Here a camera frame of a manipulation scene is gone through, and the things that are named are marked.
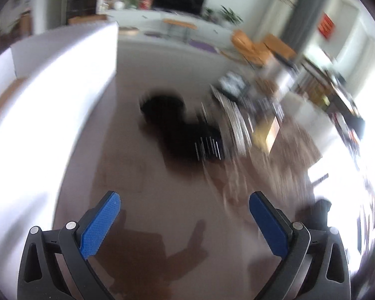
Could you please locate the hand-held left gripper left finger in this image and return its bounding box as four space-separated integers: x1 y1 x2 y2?
17 190 122 300

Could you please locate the white patterned curtain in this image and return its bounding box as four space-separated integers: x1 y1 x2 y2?
259 0 299 38

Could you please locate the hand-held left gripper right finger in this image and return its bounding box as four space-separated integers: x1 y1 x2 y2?
249 191 351 300

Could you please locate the white television cabinet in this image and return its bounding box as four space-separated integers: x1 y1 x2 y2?
100 8 238 47

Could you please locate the cluttered wooden sideboard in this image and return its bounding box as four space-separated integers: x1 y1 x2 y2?
300 56 366 138

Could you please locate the red wall hanging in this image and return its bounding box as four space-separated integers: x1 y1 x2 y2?
318 12 336 40

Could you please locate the orange stool with thin legs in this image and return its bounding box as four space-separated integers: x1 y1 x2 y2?
162 19 197 43

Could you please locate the black box with white label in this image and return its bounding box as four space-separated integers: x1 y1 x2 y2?
218 72 251 101

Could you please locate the orange lounge chair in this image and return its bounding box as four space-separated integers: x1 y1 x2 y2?
230 29 297 69

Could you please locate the large white box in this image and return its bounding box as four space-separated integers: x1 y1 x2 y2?
0 21 119 288

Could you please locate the grey curtain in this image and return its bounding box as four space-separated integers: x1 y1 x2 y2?
287 0 329 51

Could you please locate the large green potted plant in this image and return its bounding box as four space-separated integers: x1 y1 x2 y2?
220 5 243 25

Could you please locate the clear jar with black lid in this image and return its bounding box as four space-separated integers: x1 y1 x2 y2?
256 59 302 99

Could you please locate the black velvet pouch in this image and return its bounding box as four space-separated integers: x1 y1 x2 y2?
161 120 227 165

